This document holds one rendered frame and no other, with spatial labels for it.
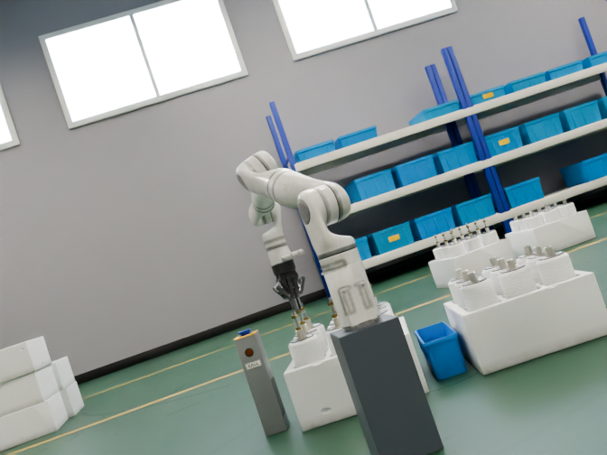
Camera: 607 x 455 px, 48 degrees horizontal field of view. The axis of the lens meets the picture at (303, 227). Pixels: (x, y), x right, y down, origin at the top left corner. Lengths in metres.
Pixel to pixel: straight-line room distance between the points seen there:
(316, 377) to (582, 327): 0.77
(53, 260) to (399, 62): 4.13
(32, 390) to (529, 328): 2.99
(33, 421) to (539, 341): 3.02
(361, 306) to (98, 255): 5.78
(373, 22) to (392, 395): 6.38
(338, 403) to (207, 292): 5.06
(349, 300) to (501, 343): 0.67
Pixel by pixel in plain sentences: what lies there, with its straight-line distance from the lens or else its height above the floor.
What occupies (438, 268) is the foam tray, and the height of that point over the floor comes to 0.13.
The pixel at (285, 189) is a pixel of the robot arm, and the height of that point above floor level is 0.66.
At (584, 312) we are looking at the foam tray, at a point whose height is 0.08.
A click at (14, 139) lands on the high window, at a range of 7.45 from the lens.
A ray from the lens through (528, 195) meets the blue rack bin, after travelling 6.99.
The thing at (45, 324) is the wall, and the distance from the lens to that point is 7.27.
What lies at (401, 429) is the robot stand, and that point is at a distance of 1.55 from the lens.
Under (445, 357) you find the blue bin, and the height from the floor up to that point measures 0.06.
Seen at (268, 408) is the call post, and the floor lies 0.08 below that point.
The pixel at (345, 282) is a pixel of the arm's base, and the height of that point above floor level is 0.41.
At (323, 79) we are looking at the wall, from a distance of 7.42.
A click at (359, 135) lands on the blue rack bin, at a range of 6.56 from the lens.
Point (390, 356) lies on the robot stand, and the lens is 1.52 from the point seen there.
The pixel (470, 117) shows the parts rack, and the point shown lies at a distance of 6.88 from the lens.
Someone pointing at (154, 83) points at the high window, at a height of 2.64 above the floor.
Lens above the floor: 0.50
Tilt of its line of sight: 2 degrees up
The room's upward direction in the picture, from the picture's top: 19 degrees counter-clockwise
